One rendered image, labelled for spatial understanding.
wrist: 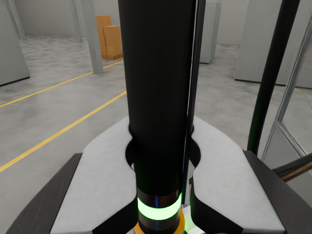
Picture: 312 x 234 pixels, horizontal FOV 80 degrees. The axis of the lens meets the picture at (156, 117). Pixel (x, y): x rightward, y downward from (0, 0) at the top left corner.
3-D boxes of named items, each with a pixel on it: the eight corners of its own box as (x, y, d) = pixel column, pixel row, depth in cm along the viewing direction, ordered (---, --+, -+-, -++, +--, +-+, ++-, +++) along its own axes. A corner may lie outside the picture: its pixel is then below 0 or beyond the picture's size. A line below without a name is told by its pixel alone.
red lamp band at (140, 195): (167, 165, 16) (167, 153, 15) (191, 196, 13) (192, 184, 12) (129, 178, 14) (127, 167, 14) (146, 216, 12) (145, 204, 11)
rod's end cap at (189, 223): (192, 217, 20) (193, 206, 19) (204, 235, 19) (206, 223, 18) (176, 225, 20) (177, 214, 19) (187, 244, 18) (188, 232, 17)
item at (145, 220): (167, 186, 17) (167, 177, 16) (188, 218, 14) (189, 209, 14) (132, 200, 16) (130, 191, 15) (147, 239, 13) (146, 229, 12)
